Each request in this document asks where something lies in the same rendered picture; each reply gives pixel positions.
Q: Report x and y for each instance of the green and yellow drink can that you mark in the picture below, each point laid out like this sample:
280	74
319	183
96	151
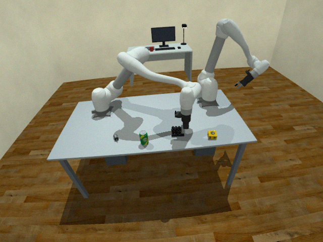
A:
143	137

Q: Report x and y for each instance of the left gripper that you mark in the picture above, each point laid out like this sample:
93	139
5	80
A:
250	76

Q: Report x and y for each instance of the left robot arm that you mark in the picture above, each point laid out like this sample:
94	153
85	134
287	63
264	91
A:
209	87

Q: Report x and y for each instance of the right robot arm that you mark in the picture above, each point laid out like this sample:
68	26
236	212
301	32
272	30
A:
132	62

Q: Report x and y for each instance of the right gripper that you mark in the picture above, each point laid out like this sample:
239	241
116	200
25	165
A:
185	116

